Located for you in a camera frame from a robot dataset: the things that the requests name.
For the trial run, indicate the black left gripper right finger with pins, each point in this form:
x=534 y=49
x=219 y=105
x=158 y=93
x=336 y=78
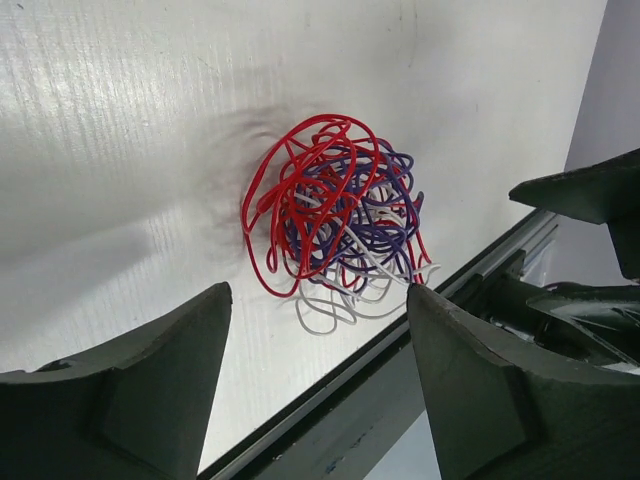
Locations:
x=503 y=408

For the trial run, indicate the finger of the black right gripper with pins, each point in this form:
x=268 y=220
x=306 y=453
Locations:
x=603 y=193
x=602 y=322

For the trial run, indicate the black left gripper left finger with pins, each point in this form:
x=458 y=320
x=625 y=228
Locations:
x=134 y=407

